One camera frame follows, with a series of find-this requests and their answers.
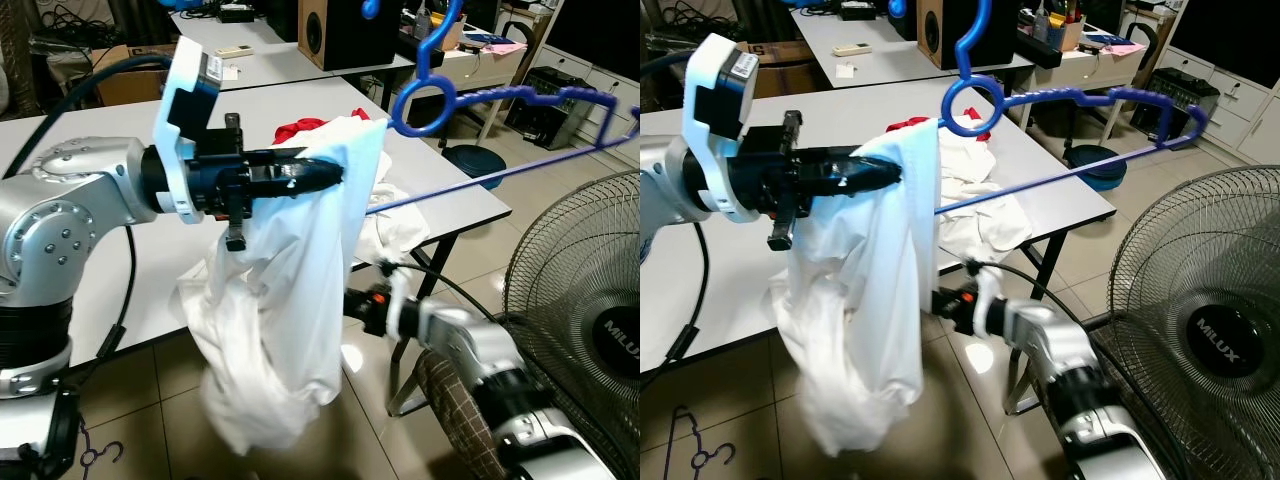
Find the white shirt with dark print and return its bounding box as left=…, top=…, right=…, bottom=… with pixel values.
left=175, top=115, right=393, bottom=456
left=770, top=115, right=941, bottom=456

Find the brown cardboard box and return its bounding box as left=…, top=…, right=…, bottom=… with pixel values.
left=95, top=45, right=179, bottom=106
left=755, top=40, right=816, bottom=76

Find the black MILUX floor fan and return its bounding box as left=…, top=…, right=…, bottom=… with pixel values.
left=1105, top=165, right=1280, bottom=480
left=503, top=170, right=640, bottom=480

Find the blue round stool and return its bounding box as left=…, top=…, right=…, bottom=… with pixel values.
left=443, top=145, right=506, bottom=191
left=1065, top=145, right=1126, bottom=191

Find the tan pen holder with pens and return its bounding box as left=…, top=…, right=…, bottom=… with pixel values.
left=1035, top=5, right=1086, bottom=51
left=415, top=5, right=466, bottom=51

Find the black wooden loudspeaker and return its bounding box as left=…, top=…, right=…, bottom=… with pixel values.
left=298, top=0, right=376, bottom=73
left=915, top=0, right=986, bottom=71

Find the white cabinet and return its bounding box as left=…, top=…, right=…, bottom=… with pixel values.
left=1150, top=0, right=1280, bottom=166
left=520, top=0, right=640, bottom=141

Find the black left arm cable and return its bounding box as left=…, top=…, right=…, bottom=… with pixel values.
left=5, top=52, right=181, bottom=181
left=640, top=48, right=706, bottom=81

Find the small white desk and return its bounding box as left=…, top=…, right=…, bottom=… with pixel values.
left=1030, top=35, right=1151, bottom=141
left=400, top=35, right=531, bottom=141

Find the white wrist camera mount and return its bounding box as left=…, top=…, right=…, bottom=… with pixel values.
left=153, top=37, right=225, bottom=227
left=383, top=262, right=423, bottom=343
left=690, top=32, right=763, bottom=224
left=972, top=265, right=1006, bottom=341

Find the blue plastic clothes hanger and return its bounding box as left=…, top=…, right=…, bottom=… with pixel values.
left=358, top=0, right=640, bottom=216
left=883, top=0, right=1209, bottom=216

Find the purple wire clothes hanger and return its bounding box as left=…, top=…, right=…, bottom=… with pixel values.
left=670, top=405, right=736, bottom=471
left=75, top=420, right=126, bottom=471

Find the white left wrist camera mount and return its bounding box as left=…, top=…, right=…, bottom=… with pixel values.
left=153, top=37, right=225, bottom=227
left=690, top=32, right=763, bottom=224

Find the black television screen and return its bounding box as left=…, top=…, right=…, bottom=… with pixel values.
left=1170, top=0, right=1280, bottom=61
left=545, top=0, right=640, bottom=73

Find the black metal table leg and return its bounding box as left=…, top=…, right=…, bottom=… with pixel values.
left=385, top=232, right=461, bottom=419
left=1003, top=248, right=1061, bottom=416

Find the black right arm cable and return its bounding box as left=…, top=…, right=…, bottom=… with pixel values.
left=378, top=260, right=501, bottom=323
left=965, top=258, right=1086, bottom=321

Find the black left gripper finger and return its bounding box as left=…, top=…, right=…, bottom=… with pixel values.
left=268, top=172, right=346, bottom=196
left=825, top=150, right=906, bottom=174
left=268, top=150, right=346, bottom=174
left=825, top=172, right=906, bottom=198

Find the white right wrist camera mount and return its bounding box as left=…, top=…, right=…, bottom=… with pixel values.
left=972, top=265, right=1006, bottom=341
left=383, top=262, right=423, bottom=343

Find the black audio mixer box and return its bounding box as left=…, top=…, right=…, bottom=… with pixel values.
left=503, top=65, right=591, bottom=151
left=1130, top=68, right=1221, bottom=151

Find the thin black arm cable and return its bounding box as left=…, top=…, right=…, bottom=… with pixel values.
left=683, top=222, right=713, bottom=366
left=95, top=225, right=136, bottom=366

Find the black soundbar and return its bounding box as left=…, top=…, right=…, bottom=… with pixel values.
left=397, top=32, right=441, bottom=69
left=1020, top=35, right=1063, bottom=69

